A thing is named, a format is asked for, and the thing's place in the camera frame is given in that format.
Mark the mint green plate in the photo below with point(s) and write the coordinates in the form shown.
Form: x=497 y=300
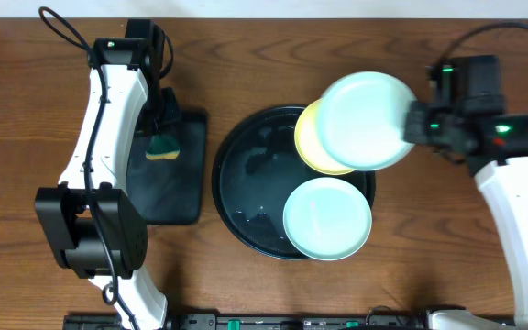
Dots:
x=327 y=219
x=360 y=121

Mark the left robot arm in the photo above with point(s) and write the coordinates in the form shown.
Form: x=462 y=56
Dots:
x=91 y=225

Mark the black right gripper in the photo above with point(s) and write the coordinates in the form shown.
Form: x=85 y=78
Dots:
x=410 y=126

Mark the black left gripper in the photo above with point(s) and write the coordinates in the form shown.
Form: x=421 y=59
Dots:
x=163 y=122

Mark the black round tray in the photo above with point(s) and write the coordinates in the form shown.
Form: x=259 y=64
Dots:
x=255 y=171

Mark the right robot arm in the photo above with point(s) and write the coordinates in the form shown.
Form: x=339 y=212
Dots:
x=494 y=146

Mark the black rectangular tray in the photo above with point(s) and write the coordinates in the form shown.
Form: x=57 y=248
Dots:
x=168 y=192

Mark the green yellow sponge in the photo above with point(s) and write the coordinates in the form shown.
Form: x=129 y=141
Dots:
x=163 y=147

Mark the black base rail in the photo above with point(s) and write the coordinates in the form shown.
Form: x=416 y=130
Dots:
x=378 y=318

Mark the yellow plate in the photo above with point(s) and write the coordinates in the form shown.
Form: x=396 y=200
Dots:
x=309 y=147

